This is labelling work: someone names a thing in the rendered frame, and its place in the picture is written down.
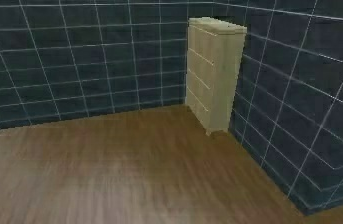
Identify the cream chest of drawers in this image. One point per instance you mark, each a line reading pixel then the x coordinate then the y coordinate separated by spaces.
pixel 216 76

